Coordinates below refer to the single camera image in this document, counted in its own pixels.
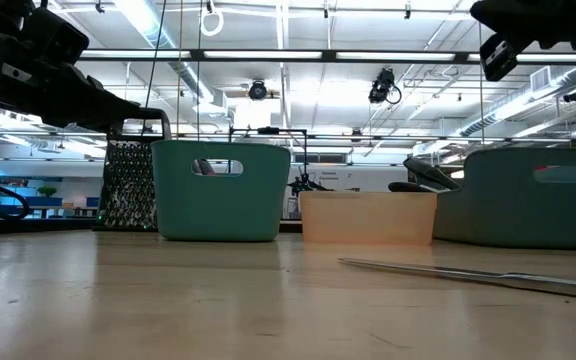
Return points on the black hanging dome camera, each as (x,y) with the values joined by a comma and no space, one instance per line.
(258,91)

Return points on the metal box grater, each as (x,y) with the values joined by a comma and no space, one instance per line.
(128,190)

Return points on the green potted plant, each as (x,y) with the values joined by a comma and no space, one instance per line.
(47,191)

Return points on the black ceiling security camera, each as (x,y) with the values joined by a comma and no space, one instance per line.
(575,95)

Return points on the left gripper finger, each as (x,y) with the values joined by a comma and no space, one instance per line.
(103,107)

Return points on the blue-grey plastic bin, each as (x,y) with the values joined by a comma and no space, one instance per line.
(518,215)

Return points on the teal plastic bin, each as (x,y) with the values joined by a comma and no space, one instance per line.
(248,210)

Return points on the orange translucent plastic tray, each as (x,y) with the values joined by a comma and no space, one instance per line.
(368,217)

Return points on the silver table knife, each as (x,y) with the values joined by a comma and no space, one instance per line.
(543,285)

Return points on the white printed sign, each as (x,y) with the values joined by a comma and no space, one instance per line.
(348,177)

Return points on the black stand frame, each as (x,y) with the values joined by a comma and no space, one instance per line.
(268,130)

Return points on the plain black ladle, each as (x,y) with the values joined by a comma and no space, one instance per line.
(430,173)

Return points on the small black tripod device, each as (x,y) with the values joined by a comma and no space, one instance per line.
(300,186)

